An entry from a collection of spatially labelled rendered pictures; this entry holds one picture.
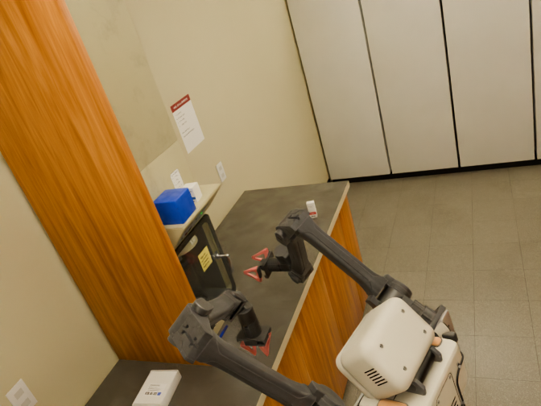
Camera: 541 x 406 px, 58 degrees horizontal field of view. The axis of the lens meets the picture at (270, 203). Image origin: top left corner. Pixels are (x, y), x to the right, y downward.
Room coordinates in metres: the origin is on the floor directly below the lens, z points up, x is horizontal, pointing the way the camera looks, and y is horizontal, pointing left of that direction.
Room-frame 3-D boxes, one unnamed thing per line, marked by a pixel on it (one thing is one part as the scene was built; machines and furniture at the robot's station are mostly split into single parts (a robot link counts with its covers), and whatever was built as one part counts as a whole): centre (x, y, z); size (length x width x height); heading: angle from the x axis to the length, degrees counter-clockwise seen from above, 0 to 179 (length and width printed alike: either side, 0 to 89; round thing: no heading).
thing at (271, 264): (1.63, 0.06, 1.15); 0.10 x 0.07 x 0.07; 153
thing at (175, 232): (1.63, 0.28, 1.46); 0.32 x 0.12 x 0.10; 153
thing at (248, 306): (1.24, 0.18, 1.27); 0.07 x 0.06 x 0.07; 17
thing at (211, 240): (1.66, 0.33, 1.19); 0.30 x 0.01 x 0.40; 152
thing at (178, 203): (1.56, 0.32, 1.55); 0.10 x 0.10 x 0.09; 63
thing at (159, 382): (1.36, 0.60, 0.96); 0.16 x 0.12 x 0.04; 158
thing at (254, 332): (1.24, 0.18, 1.21); 0.10 x 0.07 x 0.07; 62
